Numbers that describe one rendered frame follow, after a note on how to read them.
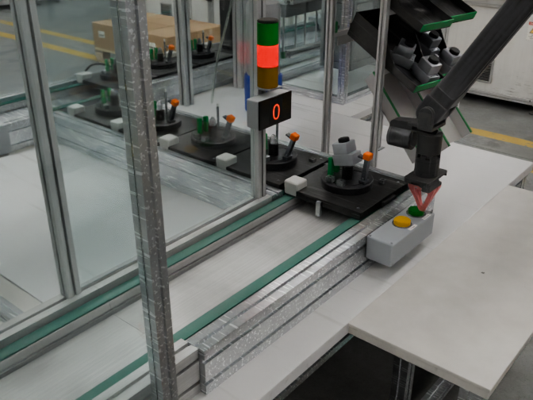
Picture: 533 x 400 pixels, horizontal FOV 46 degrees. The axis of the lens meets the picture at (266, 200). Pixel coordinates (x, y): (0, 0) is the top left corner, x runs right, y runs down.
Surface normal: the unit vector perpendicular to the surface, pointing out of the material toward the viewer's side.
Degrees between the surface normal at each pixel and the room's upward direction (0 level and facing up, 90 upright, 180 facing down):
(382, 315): 0
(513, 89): 90
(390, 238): 0
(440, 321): 0
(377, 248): 90
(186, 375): 90
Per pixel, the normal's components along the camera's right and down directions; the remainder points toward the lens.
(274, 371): 0.00, -0.90
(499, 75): -0.64, 0.34
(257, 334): 0.77, 0.29
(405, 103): 0.46, -0.40
